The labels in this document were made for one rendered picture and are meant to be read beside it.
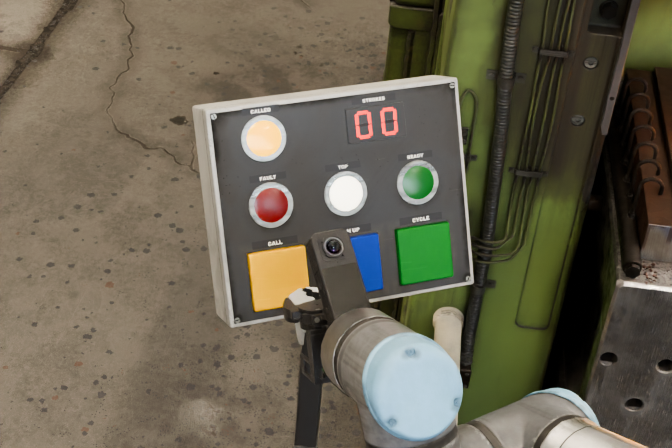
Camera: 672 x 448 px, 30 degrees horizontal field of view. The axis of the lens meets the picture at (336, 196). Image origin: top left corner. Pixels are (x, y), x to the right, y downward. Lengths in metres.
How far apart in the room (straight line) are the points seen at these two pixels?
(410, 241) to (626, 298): 0.36
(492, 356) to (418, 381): 1.04
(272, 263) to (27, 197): 1.84
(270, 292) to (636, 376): 0.63
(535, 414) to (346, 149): 0.49
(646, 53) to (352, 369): 1.17
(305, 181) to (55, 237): 1.71
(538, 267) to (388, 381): 0.94
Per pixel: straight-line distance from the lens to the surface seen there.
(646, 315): 1.87
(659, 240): 1.86
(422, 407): 1.17
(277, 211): 1.58
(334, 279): 1.34
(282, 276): 1.60
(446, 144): 1.65
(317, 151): 1.59
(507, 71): 1.82
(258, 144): 1.57
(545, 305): 2.13
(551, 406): 1.30
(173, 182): 3.40
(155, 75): 3.83
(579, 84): 1.86
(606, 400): 1.99
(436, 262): 1.66
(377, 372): 1.16
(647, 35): 2.22
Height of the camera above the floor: 2.08
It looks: 38 degrees down
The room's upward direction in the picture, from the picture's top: 5 degrees clockwise
